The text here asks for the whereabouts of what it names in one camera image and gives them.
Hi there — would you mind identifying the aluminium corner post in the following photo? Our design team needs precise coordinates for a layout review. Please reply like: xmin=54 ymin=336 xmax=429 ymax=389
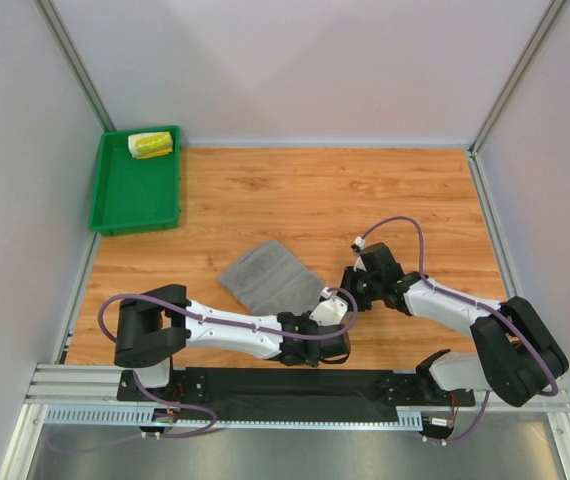
xmin=34 ymin=0 xmax=115 ymax=132
xmin=468 ymin=0 xmax=569 ymax=157

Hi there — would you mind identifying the aluminium frame rail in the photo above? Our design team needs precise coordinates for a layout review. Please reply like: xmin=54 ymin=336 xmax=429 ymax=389
xmin=24 ymin=363 xmax=570 ymax=431

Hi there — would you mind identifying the right aluminium corner post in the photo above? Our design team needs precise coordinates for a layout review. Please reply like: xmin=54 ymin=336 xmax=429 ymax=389
xmin=468 ymin=0 xmax=569 ymax=157

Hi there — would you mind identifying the grey towel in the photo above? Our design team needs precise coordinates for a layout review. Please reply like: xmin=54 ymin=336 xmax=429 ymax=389
xmin=218 ymin=240 xmax=325 ymax=316

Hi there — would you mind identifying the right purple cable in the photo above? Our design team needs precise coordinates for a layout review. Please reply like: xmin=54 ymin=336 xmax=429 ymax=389
xmin=352 ymin=215 xmax=564 ymax=447

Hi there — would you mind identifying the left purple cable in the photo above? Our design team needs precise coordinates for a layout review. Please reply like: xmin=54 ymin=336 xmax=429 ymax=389
xmin=44 ymin=287 xmax=360 ymax=455

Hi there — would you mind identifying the yellow green patterned towel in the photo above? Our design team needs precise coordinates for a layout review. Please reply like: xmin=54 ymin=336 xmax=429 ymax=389
xmin=127 ymin=131 xmax=174 ymax=159

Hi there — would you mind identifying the purple cable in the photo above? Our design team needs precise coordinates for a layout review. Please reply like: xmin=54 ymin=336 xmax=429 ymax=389
xmin=352 ymin=215 xmax=564 ymax=447
xmin=44 ymin=287 xmax=360 ymax=455

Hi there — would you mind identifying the left aluminium corner post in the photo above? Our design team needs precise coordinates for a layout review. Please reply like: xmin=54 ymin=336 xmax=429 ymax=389
xmin=34 ymin=0 xmax=115 ymax=132

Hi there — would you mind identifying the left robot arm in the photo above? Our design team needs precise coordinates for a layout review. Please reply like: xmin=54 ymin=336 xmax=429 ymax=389
xmin=99 ymin=284 xmax=357 ymax=388

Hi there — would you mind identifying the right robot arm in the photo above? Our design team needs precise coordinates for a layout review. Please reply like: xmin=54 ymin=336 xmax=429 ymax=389
xmin=341 ymin=241 xmax=569 ymax=407

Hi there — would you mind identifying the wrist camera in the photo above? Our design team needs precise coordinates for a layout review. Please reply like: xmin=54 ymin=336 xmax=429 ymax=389
xmin=351 ymin=236 xmax=367 ymax=272
xmin=309 ymin=288 xmax=348 ymax=326

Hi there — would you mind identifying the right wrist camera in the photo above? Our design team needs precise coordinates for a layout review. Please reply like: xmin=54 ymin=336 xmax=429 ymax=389
xmin=351 ymin=236 xmax=367 ymax=272

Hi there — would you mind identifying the green plastic tray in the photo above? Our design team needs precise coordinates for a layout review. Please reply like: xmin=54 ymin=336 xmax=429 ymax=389
xmin=88 ymin=125 xmax=181 ymax=237

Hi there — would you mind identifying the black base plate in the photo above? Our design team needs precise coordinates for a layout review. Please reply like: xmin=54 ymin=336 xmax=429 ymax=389
xmin=116 ymin=366 xmax=477 ymax=426

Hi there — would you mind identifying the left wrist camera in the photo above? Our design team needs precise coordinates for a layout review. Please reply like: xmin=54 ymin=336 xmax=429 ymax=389
xmin=309 ymin=288 xmax=348 ymax=326

